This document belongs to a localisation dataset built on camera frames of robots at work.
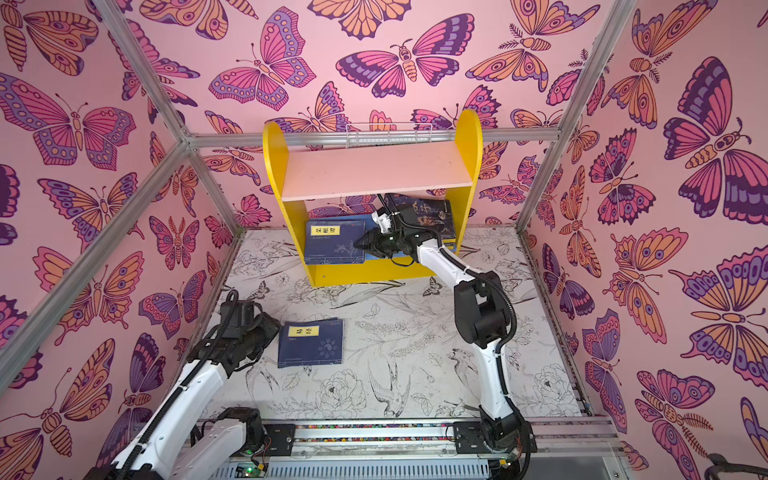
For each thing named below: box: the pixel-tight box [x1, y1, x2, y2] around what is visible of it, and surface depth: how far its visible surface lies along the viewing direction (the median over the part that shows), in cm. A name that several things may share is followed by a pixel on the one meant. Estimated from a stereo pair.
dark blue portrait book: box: [385, 193, 456, 239], surface depth 97 cm
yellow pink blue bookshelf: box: [263, 110, 483, 288], surface depth 90 cm
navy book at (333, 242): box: [305, 220, 366, 265], surface depth 94 cm
